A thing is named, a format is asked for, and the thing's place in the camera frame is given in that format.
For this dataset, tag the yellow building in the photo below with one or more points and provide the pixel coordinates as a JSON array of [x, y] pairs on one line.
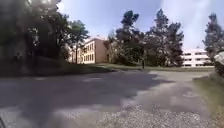
[[95, 51]]

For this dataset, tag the pole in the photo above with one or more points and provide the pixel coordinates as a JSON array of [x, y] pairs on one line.
[[143, 63]]

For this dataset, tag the grey asphalt road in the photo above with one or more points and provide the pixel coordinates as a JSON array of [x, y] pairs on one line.
[[100, 96]]

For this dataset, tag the shaded grass bank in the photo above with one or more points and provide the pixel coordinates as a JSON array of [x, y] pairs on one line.
[[66, 69]]

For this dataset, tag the grass strip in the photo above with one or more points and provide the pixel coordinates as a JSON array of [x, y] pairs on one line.
[[166, 69]]

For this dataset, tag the white building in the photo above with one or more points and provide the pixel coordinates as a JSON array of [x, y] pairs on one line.
[[196, 57]]

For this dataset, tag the group of dark trees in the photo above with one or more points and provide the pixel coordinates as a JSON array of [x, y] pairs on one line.
[[26, 33]]

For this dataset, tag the grass verge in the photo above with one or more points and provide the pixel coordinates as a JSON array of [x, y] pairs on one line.
[[213, 96]]

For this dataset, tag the bush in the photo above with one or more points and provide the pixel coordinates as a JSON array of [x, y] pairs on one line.
[[220, 65]]

